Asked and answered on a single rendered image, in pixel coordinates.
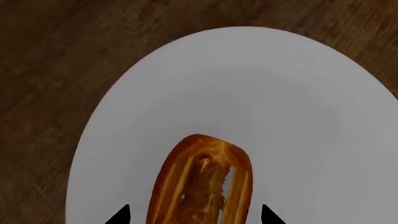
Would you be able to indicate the white round plate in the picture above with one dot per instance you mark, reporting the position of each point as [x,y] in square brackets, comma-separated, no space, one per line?
[248,93]

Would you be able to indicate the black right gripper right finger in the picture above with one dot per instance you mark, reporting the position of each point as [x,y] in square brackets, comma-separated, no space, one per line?
[270,216]

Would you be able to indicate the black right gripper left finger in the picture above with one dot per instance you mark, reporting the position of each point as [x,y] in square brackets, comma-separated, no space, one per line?
[121,217]

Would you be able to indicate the golden brown pretzel bread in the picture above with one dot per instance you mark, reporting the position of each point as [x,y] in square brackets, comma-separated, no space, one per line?
[199,182]

